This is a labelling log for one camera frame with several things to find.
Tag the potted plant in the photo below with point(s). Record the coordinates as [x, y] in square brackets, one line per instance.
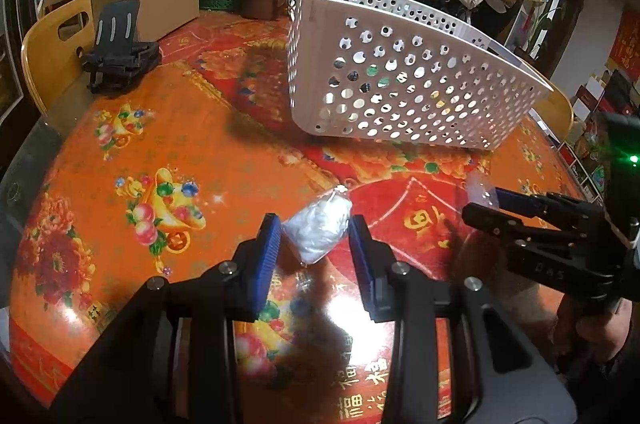
[542, 29]

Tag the black phone stand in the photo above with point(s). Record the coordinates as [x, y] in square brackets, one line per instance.
[117, 54]

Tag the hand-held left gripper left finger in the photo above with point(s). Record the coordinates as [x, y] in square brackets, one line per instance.
[265, 264]

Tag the white cubby shelf with goods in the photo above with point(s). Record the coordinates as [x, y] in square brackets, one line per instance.
[585, 149]

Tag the white perforated plastic basket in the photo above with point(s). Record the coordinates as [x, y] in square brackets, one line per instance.
[425, 104]

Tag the round table with red cover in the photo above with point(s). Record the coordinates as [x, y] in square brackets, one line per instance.
[200, 129]

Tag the person's right hand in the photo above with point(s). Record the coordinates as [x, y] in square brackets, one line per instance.
[595, 339]

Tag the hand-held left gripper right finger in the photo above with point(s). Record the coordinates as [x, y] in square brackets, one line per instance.
[360, 264]

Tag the white plastic-wrapped soft pack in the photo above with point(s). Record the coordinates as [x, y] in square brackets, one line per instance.
[317, 224]

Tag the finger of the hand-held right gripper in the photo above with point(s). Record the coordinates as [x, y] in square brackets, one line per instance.
[487, 216]
[515, 201]

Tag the red wall hanging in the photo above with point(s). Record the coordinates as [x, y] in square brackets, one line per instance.
[627, 39]

